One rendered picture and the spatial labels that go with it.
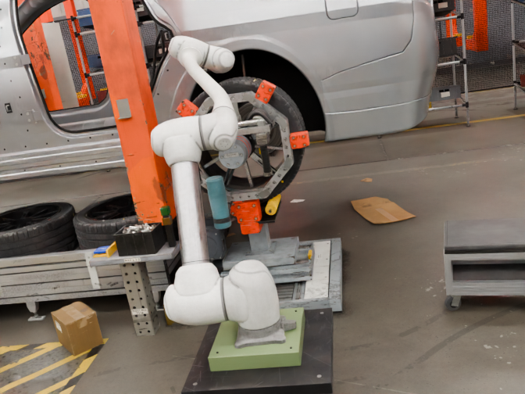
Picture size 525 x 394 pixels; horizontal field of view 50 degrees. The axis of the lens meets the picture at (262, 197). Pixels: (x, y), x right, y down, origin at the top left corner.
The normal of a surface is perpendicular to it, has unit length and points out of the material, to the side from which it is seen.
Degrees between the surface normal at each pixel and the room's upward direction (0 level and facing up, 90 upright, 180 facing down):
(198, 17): 90
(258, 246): 90
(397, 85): 91
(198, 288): 60
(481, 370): 0
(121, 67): 90
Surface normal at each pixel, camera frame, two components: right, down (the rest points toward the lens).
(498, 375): -0.15, -0.95
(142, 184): -0.13, 0.29
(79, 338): 0.62, 0.12
